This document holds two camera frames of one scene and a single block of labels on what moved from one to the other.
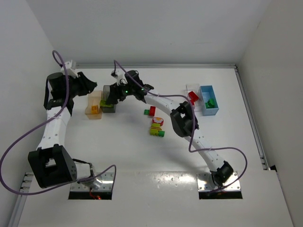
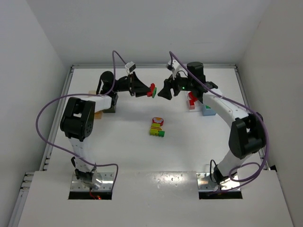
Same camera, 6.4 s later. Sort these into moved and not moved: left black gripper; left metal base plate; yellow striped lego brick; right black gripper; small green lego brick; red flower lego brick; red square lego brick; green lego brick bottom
Moved: small green lego brick; right black gripper; red square lego brick; left black gripper
Not moved: yellow striped lego brick; red flower lego brick; left metal base plate; green lego brick bottom
